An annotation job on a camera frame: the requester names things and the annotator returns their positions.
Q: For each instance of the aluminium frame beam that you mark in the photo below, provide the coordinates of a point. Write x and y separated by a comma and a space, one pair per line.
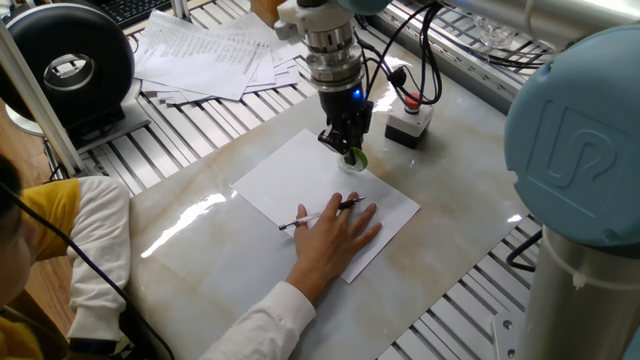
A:
35, 100

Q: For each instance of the silver robot mount plate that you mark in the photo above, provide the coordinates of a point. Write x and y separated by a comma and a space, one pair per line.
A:
505, 340

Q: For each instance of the white paper sheet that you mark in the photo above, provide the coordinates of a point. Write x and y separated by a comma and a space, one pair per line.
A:
280, 185

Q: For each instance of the black wristwatch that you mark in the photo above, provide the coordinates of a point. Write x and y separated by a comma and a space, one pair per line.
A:
92, 346

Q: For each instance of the black and clear pen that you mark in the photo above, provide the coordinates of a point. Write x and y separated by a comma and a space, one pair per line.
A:
350, 203

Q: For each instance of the wooden block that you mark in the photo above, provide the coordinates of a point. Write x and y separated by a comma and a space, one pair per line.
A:
262, 11

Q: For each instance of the pile of printed papers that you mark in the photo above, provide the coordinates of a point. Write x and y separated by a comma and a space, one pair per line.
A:
200, 55

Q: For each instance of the person's right hand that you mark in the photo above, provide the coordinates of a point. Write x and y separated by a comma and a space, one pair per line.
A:
330, 245

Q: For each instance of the left forearm white sleeve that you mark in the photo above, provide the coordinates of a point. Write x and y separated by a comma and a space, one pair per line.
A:
100, 250

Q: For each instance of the black keyboard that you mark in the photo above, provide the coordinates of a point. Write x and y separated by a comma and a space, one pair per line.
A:
135, 10

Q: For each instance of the green clear correction tape dispenser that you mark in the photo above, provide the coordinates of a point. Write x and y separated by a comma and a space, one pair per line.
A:
361, 159

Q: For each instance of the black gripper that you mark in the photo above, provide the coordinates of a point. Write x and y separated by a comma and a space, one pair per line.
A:
345, 115

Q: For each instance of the yellow shirt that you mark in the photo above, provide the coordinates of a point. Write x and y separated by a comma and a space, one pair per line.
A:
50, 215

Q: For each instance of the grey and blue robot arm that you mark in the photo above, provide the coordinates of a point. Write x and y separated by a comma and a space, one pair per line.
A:
575, 145

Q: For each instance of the right forearm white sleeve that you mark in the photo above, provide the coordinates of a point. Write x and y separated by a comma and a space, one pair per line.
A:
265, 320

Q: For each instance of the person's head black hair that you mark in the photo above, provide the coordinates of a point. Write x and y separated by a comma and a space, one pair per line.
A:
15, 250

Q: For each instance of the clear glass beaker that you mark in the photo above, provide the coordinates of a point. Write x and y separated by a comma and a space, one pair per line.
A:
492, 35

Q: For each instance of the red emergency stop button box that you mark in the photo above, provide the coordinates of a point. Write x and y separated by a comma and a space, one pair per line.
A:
407, 127

